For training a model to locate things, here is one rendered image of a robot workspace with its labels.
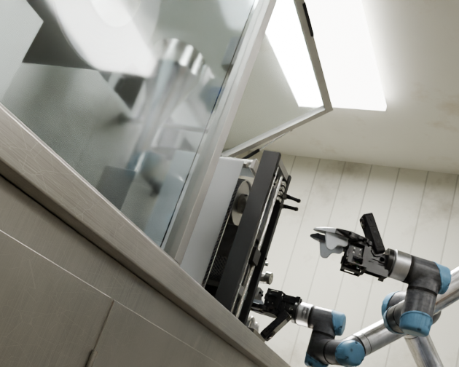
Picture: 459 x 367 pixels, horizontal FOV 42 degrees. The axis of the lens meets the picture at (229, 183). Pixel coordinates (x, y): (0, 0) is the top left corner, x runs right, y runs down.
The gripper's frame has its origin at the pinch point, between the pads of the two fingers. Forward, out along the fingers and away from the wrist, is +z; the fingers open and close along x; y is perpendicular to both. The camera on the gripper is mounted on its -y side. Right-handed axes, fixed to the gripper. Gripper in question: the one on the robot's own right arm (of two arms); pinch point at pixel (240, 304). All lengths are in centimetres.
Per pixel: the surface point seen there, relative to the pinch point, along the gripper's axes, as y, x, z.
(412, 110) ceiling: 184, -157, -16
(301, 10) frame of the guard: 88, 46, -6
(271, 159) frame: 32, 49, -13
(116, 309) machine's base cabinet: -28, 123, -29
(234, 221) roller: 18.4, 31.3, -1.3
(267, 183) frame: 25, 49, -15
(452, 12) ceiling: 184, -61, -39
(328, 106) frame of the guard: 88, -10, -6
